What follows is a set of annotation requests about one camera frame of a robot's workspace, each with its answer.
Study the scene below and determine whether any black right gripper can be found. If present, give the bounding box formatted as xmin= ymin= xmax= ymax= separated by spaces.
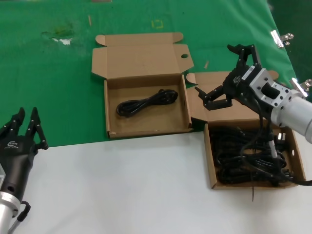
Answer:
xmin=194 ymin=43 xmax=272 ymax=120

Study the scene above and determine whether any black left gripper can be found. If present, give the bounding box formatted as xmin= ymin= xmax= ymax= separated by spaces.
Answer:
xmin=0 ymin=107 xmax=49 ymax=199

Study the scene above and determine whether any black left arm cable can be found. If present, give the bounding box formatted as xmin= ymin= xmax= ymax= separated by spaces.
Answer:
xmin=7 ymin=199 xmax=32 ymax=234

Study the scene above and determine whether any silver binder clip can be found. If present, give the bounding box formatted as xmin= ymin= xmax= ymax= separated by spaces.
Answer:
xmin=270 ymin=30 xmax=294 ymax=49
xmin=289 ymin=78 xmax=312 ymax=98

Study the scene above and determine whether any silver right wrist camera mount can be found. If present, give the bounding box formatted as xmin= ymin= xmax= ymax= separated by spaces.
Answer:
xmin=241 ymin=64 xmax=293 ymax=108

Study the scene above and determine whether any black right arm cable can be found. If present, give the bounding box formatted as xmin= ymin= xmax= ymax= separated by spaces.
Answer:
xmin=240 ymin=113 xmax=312 ymax=187

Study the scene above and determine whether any cable with silver connector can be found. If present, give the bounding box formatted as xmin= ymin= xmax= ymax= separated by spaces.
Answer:
xmin=268 ymin=121 xmax=280 ymax=161

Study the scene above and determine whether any black power cable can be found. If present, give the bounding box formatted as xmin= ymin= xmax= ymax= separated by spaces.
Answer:
xmin=116 ymin=89 xmax=179 ymax=118

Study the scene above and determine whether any cardboard box without cable pile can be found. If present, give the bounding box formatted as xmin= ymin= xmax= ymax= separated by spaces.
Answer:
xmin=91 ymin=32 xmax=195 ymax=139

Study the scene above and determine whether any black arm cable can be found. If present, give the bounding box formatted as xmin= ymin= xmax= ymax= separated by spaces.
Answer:
xmin=7 ymin=199 xmax=32 ymax=234
xmin=240 ymin=113 xmax=312 ymax=187

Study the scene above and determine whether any cardboard box with cable pile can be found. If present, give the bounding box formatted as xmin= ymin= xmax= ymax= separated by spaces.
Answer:
xmin=186 ymin=70 xmax=307 ymax=190

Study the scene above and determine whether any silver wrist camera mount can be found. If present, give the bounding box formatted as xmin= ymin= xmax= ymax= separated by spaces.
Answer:
xmin=0 ymin=164 xmax=6 ymax=190
xmin=241 ymin=64 xmax=293 ymax=108

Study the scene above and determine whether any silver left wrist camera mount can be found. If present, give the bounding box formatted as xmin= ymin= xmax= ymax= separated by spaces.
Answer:
xmin=0 ymin=164 xmax=6 ymax=190

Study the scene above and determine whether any pile of black power cables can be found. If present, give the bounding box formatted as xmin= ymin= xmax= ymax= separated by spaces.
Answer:
xmin=210 ymin=125 xmax=294 ymax=187

